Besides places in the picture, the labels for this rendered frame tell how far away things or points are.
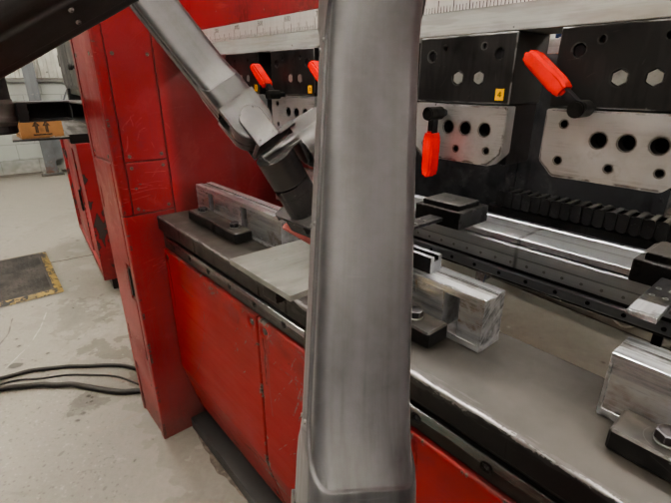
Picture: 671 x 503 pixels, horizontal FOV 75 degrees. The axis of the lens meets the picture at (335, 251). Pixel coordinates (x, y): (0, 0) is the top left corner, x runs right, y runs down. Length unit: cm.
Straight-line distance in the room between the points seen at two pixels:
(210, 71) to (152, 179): 87
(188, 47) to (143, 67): 80
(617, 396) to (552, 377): 10
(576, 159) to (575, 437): 34
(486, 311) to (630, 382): 20
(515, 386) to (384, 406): 48
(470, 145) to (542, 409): 37
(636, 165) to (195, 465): 162
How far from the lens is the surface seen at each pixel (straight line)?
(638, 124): 57
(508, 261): 98
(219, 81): 66
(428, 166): 65
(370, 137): 24
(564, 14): 61
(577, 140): 59
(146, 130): 148
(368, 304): 23
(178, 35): 69
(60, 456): 203
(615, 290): 91
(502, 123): 63
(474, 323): 74
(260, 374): 115
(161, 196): 152
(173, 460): 185
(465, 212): 97
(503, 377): 72
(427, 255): 77
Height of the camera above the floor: 129
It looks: 22 degrees down
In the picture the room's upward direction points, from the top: straight up
